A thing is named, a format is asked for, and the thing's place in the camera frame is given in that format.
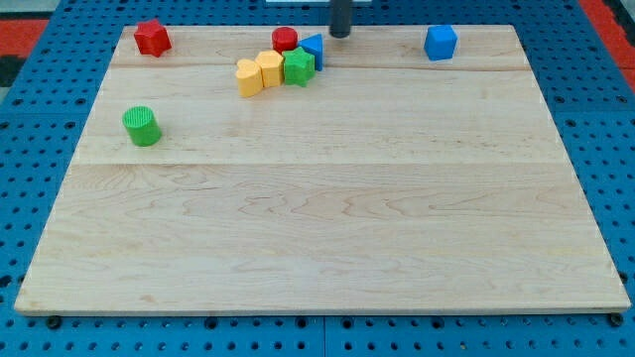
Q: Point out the yellow heart block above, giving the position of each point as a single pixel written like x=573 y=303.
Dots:
x=249 y=77

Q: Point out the green cylinder block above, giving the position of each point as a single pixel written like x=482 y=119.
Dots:
x=141 y=126

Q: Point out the red cylinder block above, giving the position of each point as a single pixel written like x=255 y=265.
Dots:
x=284 y=39

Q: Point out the blue triangle block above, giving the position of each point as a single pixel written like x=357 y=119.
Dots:
x=314 y=46

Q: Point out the light wooden board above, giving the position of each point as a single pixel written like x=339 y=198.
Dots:
x=389 y=185

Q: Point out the dark cylindrical robot arm tool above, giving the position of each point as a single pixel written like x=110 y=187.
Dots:
x=340 y=15

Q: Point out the green star block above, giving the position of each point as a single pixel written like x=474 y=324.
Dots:
x=299 y=67

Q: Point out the yellow pentagon block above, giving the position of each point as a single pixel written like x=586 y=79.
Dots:
x=272 y=68

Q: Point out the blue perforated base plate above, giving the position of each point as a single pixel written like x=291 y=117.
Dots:
x=46 y=108

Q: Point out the red star block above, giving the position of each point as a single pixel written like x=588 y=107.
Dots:
x=152 y=38

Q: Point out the blue cube block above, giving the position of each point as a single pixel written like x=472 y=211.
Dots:
x=440 y=42

